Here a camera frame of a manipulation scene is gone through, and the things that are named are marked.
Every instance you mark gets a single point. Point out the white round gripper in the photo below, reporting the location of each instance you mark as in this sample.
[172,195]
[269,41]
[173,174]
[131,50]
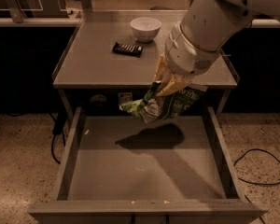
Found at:
[186,54]

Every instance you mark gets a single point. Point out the green jalapeno chip bag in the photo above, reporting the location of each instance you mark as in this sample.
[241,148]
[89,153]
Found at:
[152,107]

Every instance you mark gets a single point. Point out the black striped snack bar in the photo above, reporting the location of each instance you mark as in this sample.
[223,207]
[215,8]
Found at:
[129,50]

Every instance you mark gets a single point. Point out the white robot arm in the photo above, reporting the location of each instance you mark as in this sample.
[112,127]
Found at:
[193,44]

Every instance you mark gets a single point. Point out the grey open top drawer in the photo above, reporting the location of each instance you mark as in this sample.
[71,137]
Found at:
[119,170]

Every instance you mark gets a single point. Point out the white ceramic bowl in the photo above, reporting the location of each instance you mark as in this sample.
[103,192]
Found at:
[145,29]

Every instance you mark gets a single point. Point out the white horizontal rail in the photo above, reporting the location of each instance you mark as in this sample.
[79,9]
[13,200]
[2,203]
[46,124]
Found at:
[60,22]

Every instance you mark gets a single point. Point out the white label tag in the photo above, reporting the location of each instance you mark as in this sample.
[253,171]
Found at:
[125,97]

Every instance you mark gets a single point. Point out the grey cabinet table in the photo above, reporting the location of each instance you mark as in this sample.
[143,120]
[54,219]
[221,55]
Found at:
[88,62]

